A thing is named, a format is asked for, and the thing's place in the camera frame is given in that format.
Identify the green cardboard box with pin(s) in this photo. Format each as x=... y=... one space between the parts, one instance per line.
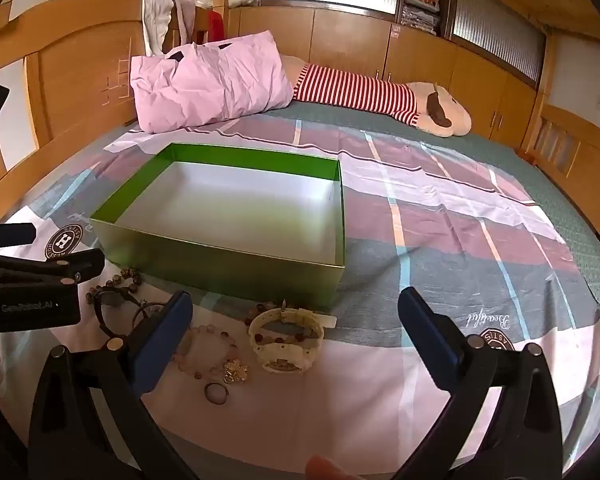
x=230 y=205

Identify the white hanging garment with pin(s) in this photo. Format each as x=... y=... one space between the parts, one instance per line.
x=155 y=20

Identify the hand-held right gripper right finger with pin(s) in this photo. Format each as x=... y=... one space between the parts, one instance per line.
x=422 y=325

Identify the stack of folded packages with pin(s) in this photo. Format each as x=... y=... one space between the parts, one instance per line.
x=421 y=2

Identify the red cloth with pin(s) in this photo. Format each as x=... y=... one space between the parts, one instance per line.
x=216 y=25

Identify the black wristwatch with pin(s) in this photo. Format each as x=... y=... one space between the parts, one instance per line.
x=107 y=300

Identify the striped plush toy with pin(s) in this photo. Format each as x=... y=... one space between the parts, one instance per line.
x=360 y=90

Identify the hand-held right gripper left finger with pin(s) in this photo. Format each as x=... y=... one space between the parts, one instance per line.
x=172 y=325

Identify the pink pillow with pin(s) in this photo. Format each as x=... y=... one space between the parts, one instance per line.
x=210 y=82

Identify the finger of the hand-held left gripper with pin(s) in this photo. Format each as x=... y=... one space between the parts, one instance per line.
x=10 y=234
x=55 y=265

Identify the person's right hand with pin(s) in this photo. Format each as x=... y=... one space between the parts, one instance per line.
x=327 y=470

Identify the white wristwatch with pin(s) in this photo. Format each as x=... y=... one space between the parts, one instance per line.
x=285 y=350

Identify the wooden wall cabinets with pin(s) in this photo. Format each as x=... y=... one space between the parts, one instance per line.
x=430 y=65

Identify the silver bangle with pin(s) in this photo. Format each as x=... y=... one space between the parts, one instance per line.
x=150 y=306

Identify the plaid bedsheet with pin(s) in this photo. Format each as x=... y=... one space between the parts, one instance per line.
x=430 y=240

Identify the grey pink hanging garment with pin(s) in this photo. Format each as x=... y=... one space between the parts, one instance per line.
x=185 y=17

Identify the wooden headboard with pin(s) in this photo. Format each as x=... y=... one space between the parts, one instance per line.
x=65 y=75

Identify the wooden bed rail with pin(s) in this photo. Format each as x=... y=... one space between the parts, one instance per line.
x=575 y=155

